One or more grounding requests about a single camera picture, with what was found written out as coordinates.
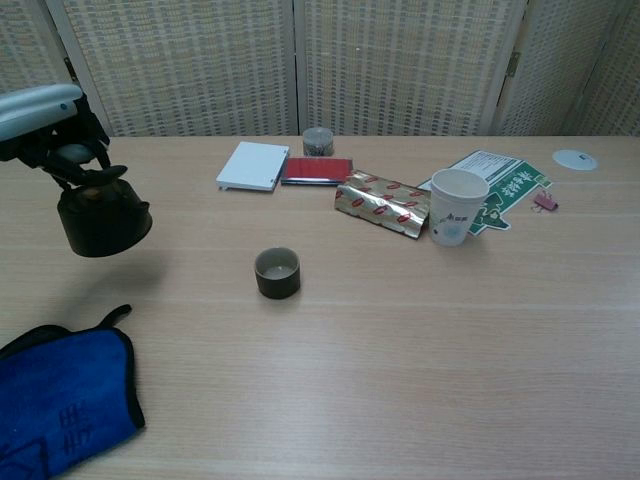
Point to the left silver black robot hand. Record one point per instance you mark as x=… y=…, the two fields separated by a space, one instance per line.
x=35 y=110

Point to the small grey tea cup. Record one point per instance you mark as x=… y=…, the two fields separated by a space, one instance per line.
x=277 y=280

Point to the woven folding screen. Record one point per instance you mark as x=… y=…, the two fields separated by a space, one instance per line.
x=200 y=65

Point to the white flat rectangular box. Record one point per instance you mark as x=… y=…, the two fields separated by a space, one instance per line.
x=252 y=167

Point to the small round patterned tin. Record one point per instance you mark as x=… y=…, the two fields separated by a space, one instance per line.
x=317 y=142

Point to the blue cloth with black trim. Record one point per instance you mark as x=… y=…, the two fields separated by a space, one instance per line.
x=55 y=395

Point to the red flat rectangular box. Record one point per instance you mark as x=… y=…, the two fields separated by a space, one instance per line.
x=315 y=170

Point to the gold foil packet red print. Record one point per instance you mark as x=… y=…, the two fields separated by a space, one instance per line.
x=382 y=205

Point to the white paper cup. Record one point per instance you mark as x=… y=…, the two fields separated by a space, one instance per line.
x=452 y=215

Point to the flattened green white carton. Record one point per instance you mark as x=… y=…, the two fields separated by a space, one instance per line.
x=510 y=185

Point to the pink binder clip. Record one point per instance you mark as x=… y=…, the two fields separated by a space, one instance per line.
x=546 y=202

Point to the round white table grommet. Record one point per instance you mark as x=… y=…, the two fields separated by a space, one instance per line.
x=575 y=160

